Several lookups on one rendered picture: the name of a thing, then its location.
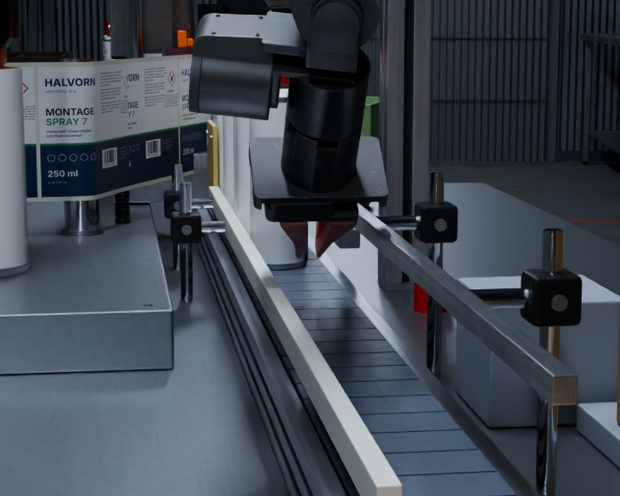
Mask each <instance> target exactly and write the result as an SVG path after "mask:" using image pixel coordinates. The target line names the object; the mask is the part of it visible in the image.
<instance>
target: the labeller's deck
mask: <svg viewBox="0 0 620 496"><path fill-rule="evenodd" d="M114 204H115V203H113V202H112V195H110V196H107V197H103V198H100V199H99V218H100V226H102V227H103V228H104V233H102V234H99V235H91V236H69V235H64V234H62V233H61V228H62V227H64V226H65V219H64V201H60V202H27V216H28V246H29V262H30V268H29V269H28V270H27V271H26V272H24V273H21V274H18V275H14V276H9V277H3V278H0V375H4V374H32V373H61V372H91V371H119V370H148V369H171V368H173V366H174V333H173V309H172V305H171V300H170V295H169V291H168V286H167V281H166V277H165V272H164V267H163V263H162V258H161V254H160V250H159V245H158V240H157V236H156V231H155V223H154V218H153V213H152V209H151V204H150V203H130V219H131V222H130V223H122V224H121V223H115V209H114V208H115V205H114Z"/></svg>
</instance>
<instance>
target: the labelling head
mask: <svg viewBox="0 0 620 496"><path fill-rule="evenodd" d="M109 13H110V25H108V29H109V30H110V56H127V59H133V58H145V54H152V53H162V49H163V48H179V47H177V39H176V33H177V31H179V30H185V31H186V32H187V38H190V33H189V0H109ZM190 23H191V38H193V39H194V40H195V36H196V33H197V29H198V0H190ZM183 182H190V183H191V189H192V199H203V198H209V192H208V151H205V152H200V153H196V154H194V174H190V175H186V176H183ZM165 190H172V179H170V180H166V181H162V182H158V183H155V184H151V185H147V186H143V187H139V188H135V189H131V190H129V191H130V194H129V195H130V198H129V199H130V203H157V202H163V193H164V191H165Z"/></svg>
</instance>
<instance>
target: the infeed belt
mask: <svg viewBox="0 0 620 496"><path fill-rule="evenodd" d="M219 236H220V238H221V240H222V242H223V244H224V246H225V248H226V250H227V252H228V254H229V256H230V258H231V260H232V262H233V265H234V267H235V269H236V271H237V272H238V274H239V276H240V278H241V280H242V282H243V284H244V286H245V288H246V290H247V292H248V294H249V296H250V298H251V300H252V302H253V304H254V306H255V308H256V311H257V313H258V315H259V317H260V319H261V321H262V323H263V325H264V327H265V329H266V331H267V333H268V335H269V337H270V339H271V341H272V343H273V345H274V347H275V349H276V351H277V353H278V356H279V359H280V361H281V363H282V365H283V367H284V369H285V371H286V373H287V375H288V377H289V379H290V381H291V383H292V385H293V387H294V389H295V391H296V393H297V395H298V396H299V399H300V401H301V403H302V405H303V407H304V409H305V411H306V413H307V415H308V417H309V419H310V421H311V423H312V425H313V427H314V429H315V431H316V433H317V435H318V437H319V439H320V441H321V443H322V446H323V448H324V450H325V452H326V454H327V456H328V458H329V460H330V462H331V464H332V466H333V468H334V470H335V472H336V474H337V476H338V478H339V480H340V482H341V485H342V487H343V490H344V492H345V494H346V496H360V495H359V493H358V491H357V489H356V487H355V485H354V483H353V481H352V479H351V477H350V475H349V473H348V471H347V470H346V468H345V466H344V464H343V462H342V460H341V457H340V455H339V453H338V451H337V449H336V447H335V445H334V443H333V441H332V440H331V438H330V436H329V434H328V432H327V430H326V428H325V426H324V424H323V422H322V420H321V418H320V416H319V414H318V412H317V411H316V409H315V407H314V405H313V404H312V402H311V400H310V398H309V396H308V394H307V392H306V390H305V388H304V386H303V384H302V382H301V381H300V379H299V377H298V375H297V373H296V371H295V369H294V367H293V365H292V363H291V361H290V359H289V357H288V355H287V353H286V351H285V350H284V348H283V346H282V344H281V342H280V340H279V337H278V335H277V333H276V331H275V329H274V327H273V325H272V323H271V321H270V320H269V318H268V316H267V314H266V312H265V310H264V308H263V306H262V304H261V302H260V300H259V298H258V296H257V294H256V292H255V290H254V289H253V287H252V285H251V283H250V281H249V280H248V278H247V276H246V274H245V272H244V270H243V268H242V266H241V264H240V262H239V260H238V259H237V257H236V255H235V253H234V251H233V249H232V247H231V245H230V243H229V241H228V239H227V237H226V235H225V233H224V232H223V233H219ZM304 261H305V265H304V266H303V267H301V268H297V269H292V270H270V271H271V273H272V274H273V276H274V278H275V279H276V281H277V283H278V284H279V286H280V288H281V290H282V291H283V293H284V295H285V296H286V298H287V299H288V301H289V303H290V304H291V306H292V308H293V309H294V311H295V312H296V314H297V316H298V317H299V319H300V321H301V322H302V324H303V325H304V327H305V329H306V330H307V332H308V334H309V335H310V337H311V338H312V340H313V342H314V343H315V344H316V346H317V347H318V349H319V350H320V352H321V354H322V355H323V357H324V359H325V360H326V362H327V363H328V365H329V367H330V368H331V370H332V372H333V373H334V375H335V376H336V378H337V380H338V381H339V383H340V385H341V387H342V388H343V390H344V392H345V393H346V395H347V397H348V398H349V400H350V401H351V403H352V405H353V406H354V408H355V410H356V411H357V413H358V414H359V416H360V418H361V419H362V421H363V423H364V424H365V426H366V427H367V429H368V431H369V432H370V434H371V436H372V437H373V439H374V440H375V442H376V444H377V445H378V447H379V449H380V450H381V452H382V453H383V455H384V457H385V458H386V460H387V462H388V463H389V465H390V466H391V468H392V470H393V471H394V473H395V475H396V476H397V478H398V480H399V481H400V483H401V484H402V486H403V496H517V494H516V493H515V492H514V491H513V489H512V488H511V487H510V486H509V485H508V483H507V482H506V481H505V480H504V479H503V477H502V476H501V475H500V474H499V473H498V472H497V471H496V469H495V468H494V467H493V465H492V464H491V463H490V462H489V461H488V460H487V459H486V458H485V457H484V456H483V455H482V453H481V452H480V451H479V450H478V449H477V447H476V446H475V445H474V444H473V443H472V441H471V440H470V439H469V438H468V437H467V435H466V434H465V433H464V432H463V430H462V428H461V427H460V426H459V425H458V424H457V422H456V421H455V420H454V419H453V418H452V416H451V415H450V414H449V413H448V412H447V411H446V410H445V409H444V408H443V407H442V405H441V404H440V403H439V402H438V401H437V399H436V398H435V397H434V396H433V395H432V394H431V392H430V391H429V390H428V389H427V388H426V386H425V385H424V384H423V383H422V382H421V380H419V378H418V377H417V376H416V374H415V373H414V372H413V371H412V370H411V368H410V367H409V366H408V365H407V364H406V363H405V361H404V360H403V359H402V358H401V356H400V355H399V354H398V353H397V352H396V350H395V349H394V348H393V347H392V346H391V344H390V343H389V342H388V341H387V340H386V338H385V337H384V336H383V335H382V334H381V332H380V331H379V330H378V329H377V328H376V327H375V325H374V324H373V323H372V322H371V321H370V319H369V318H368V317H367V316H366V315H365V313H364V312H363V311H362V310H361V309H360V308H359V306H358V305H357V304H356V303H355V301H354V300H353V299H352V298H351V297H350V296H349V294H348V293H347V292H346V291H345V290H344V288H343V287H342V286H341V285H340V283H339V282H338V281H337V280H336V279H335V277H334V276H333V275H332V274H331V273H330V271H329V270H328V269H327V268H326V267H325V266H324V264H323V263H322V262H321V261H320V260H319V258H317V257H316V255H315V254H314V252H313V251H312V250H311V249H310V248H309V247H308V257H306V258H304Z"/></svg>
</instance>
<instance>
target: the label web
mask: <svg viewBox="0 0 620 496"><path fill-rule="evenodd" d="M192 55H193V54H189V55H175V56H162V53H152V54H145V58H133V59H111V60H108V61H95V62H29V63H7V64H4V67H19V68H23V97H24V127H25V157H26V186H27V202H60V201H89V200H96V199H100V198H103V197H107V196H110V195H114V194H117V193H121V192H124V191H128V190H131V189H135V188H139V187H143V186H147V185H151V184H155V183H158V182H162V181H166V180H170V179H172V173H171V165H172V164H173V163H181V164H182V174H183V176H186V175H190V174H194V154H196V153H200V152H205V151H207V150H208V139H207V120H212V119H211V114H206V113H198V112H190V111H189V105H188V99H189V83H190V78H189V74H190V72H191V63H192Z"/></svg>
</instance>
